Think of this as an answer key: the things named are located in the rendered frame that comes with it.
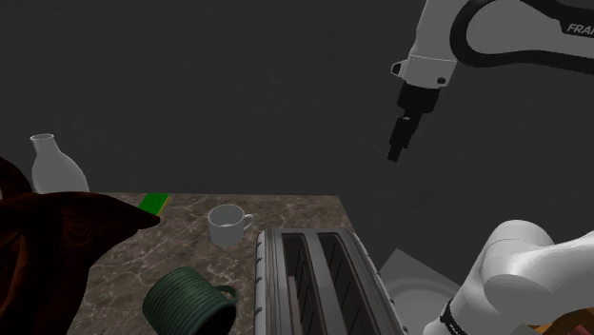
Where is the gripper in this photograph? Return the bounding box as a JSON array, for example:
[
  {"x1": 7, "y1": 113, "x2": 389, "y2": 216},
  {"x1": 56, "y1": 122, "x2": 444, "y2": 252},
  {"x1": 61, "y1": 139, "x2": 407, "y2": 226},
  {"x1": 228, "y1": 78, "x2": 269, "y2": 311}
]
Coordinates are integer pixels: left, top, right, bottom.
[{"x1": 386, "y1": 82, "x2": 441, "y2": 164}]

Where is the white square plate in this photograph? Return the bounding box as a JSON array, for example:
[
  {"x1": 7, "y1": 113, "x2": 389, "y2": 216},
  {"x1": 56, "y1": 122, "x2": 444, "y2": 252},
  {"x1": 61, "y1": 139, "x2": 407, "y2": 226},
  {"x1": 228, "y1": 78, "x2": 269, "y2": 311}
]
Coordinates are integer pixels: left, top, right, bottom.
[{"x1": 378, "y1": 247, "x2": 463, "y2": 335}]

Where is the silver two-slot toaster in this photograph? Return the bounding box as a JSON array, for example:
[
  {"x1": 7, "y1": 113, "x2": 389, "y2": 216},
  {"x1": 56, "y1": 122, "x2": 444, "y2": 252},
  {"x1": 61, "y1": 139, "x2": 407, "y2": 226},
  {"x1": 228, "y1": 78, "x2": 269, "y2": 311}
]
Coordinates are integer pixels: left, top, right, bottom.
[{"x1": 252, "y1": 227, "x2": 409, "y2": 335}]

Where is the white cup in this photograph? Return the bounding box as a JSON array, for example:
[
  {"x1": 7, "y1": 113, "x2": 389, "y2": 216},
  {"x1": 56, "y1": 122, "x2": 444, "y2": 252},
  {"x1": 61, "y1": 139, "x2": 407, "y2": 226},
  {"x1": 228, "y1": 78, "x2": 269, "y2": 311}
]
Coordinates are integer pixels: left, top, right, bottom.
[{"x1": 207, "y1": 204, "x2": 255, "y2": 248}]

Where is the green flat box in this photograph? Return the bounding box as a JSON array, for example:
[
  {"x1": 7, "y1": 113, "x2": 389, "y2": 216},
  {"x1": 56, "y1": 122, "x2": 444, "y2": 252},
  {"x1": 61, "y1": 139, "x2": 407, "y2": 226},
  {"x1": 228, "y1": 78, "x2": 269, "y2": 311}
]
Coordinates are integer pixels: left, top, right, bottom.
[{"x1": 137, "y1": 193, "x2": 171, "y2": 217}]

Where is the green ribbed mug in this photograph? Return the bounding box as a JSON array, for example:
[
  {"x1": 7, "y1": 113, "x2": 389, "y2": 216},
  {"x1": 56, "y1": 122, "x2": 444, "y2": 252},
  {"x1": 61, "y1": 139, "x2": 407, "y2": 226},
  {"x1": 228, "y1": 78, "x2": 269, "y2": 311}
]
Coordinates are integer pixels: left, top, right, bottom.
[{"x1": 141, "y1": 266, "x2": 240, "y2": 335}]

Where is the white bottle vase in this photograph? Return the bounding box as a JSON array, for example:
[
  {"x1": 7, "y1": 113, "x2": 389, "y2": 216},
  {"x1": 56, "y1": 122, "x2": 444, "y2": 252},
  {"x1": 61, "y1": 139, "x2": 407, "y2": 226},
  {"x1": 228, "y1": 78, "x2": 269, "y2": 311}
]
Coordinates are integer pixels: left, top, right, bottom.
[{"x1": 29, "y1": 133, "x2": 90, "y2": 195}]

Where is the dark brown carved figure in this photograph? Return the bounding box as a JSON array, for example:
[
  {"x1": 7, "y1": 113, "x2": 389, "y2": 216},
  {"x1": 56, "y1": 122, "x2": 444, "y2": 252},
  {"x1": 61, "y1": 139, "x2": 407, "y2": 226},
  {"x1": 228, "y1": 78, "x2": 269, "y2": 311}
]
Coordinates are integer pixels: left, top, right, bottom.
[{"x1": 0, "y1": 156, "x2": 162, "y2": 335}]

